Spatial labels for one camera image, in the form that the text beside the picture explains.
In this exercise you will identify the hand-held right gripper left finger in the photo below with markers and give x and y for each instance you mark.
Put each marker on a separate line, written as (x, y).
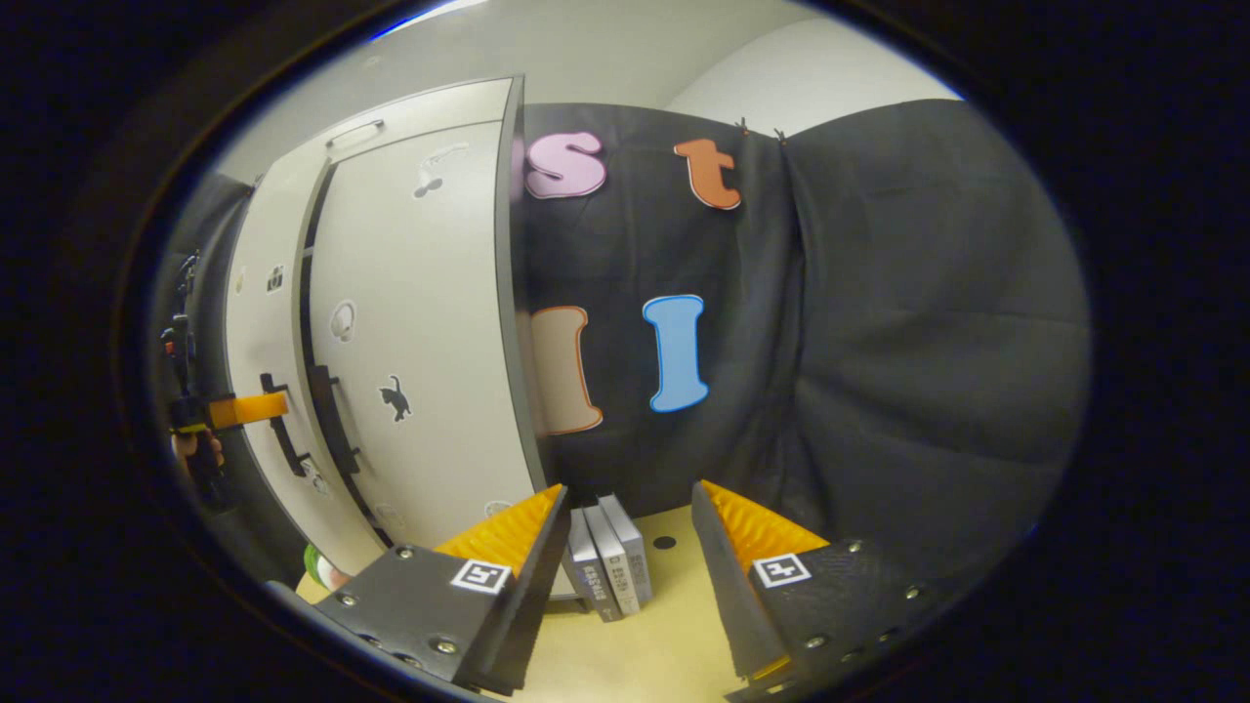
(527, 605)

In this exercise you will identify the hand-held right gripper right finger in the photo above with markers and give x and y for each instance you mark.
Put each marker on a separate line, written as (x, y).
(732, 605)

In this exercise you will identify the white cabinet drawer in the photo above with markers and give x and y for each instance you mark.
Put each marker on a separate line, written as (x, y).
(439, 107)

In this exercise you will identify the grey book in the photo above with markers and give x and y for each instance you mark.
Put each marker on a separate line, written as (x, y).
(591, 576)
(615, 561)
(633, 547)

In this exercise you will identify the black backdrop cloth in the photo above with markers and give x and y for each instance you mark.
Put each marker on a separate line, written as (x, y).
(879, 342)

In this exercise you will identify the green watermelon toy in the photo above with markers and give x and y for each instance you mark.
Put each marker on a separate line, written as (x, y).
(322, 568)

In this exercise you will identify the white shoe cabinet door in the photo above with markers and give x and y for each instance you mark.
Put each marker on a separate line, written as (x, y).
(254, 322)
(430, 293)

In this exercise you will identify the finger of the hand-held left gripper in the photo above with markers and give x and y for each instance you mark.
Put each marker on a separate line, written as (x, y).
(249, 409)

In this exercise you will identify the white shoe cabinet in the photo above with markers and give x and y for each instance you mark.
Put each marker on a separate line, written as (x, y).
(510, 293)

